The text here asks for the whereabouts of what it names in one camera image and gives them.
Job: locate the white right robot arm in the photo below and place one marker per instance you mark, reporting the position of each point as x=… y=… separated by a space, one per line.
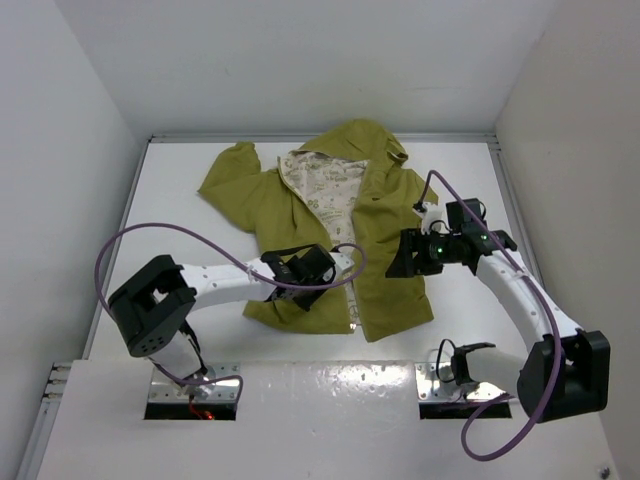
x=566 y=370

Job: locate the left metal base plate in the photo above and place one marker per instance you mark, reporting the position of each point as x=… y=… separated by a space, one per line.
x=217 y=384

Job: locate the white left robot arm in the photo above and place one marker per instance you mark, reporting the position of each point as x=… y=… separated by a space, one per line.
x=151 y=308

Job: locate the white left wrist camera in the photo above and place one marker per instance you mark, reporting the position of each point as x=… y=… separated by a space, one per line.
x=341 y=264

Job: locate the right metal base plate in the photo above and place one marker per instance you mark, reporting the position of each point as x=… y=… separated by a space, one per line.
x=431 y=390

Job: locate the olive green hooded jacket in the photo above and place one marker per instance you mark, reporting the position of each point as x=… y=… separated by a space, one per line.
x=348 y=185

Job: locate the metal base plate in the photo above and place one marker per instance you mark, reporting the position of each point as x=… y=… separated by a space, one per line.
x=431 y=390
x=217 y=384

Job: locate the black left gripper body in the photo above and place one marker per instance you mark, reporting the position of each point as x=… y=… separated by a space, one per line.
x=305 y=297

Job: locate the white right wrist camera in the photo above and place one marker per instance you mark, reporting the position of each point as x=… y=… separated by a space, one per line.
x=428 y=213

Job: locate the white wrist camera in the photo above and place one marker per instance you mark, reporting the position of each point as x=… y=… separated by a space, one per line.
x=341 y=264
x=428 y=213

